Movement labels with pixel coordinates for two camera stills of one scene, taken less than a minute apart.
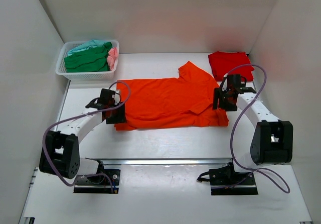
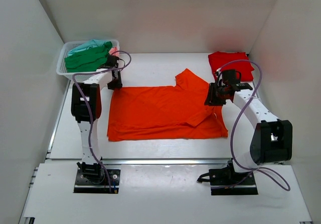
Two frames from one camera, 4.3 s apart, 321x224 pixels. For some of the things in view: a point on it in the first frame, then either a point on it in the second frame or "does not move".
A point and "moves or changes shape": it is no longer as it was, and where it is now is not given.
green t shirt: x=93 y=60 does not move
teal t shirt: x=93 y=43 does not move
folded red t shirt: x=222 y=64 does not move
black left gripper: x=121 y=117 -> x=118 y=85
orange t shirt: x=186 y=101 moves or changes shape
